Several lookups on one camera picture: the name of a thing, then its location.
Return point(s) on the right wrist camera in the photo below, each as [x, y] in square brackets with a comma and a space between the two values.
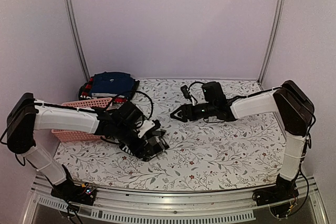
[187, 95]

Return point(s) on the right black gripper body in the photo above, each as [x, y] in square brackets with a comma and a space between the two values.
[210, 107]

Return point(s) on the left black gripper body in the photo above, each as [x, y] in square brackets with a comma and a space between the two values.
[124, 133]

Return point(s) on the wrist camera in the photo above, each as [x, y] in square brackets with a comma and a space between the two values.
[147, 126]
[187, 95]

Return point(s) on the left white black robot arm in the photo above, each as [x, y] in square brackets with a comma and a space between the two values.
[29, 115]

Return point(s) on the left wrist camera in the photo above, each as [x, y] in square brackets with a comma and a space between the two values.
[147, 126]

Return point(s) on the floral patterned table mat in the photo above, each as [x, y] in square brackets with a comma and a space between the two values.
[201, 155]

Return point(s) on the right aluminium frame post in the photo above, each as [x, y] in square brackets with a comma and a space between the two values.
[271, 40]

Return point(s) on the aluminium frame post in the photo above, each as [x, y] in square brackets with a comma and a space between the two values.
[271, 40]
[76, 39]

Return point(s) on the black white checkered cloth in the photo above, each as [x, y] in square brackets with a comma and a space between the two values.
[146, 148]

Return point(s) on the left aluminium frame post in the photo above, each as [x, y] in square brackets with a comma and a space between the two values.
[76, 39]

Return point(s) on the front aluminium rail base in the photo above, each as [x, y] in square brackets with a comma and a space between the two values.
[122, 205]

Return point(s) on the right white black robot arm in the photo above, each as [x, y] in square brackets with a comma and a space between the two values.
[297, 114]

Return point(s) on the red black plaid shirt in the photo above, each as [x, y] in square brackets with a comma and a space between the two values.
[122, 97]

